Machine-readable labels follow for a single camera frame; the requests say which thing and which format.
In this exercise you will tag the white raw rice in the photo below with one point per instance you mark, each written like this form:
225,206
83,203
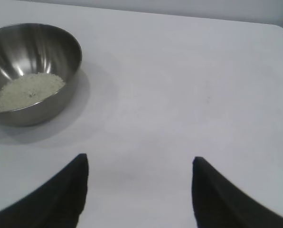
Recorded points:
30,91

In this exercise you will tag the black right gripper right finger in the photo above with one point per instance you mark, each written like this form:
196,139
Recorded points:
222,202

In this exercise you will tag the stainless steel mixing bowl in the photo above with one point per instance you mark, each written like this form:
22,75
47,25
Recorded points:
25,52

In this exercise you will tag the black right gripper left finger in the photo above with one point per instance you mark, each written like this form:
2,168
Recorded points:
49,199

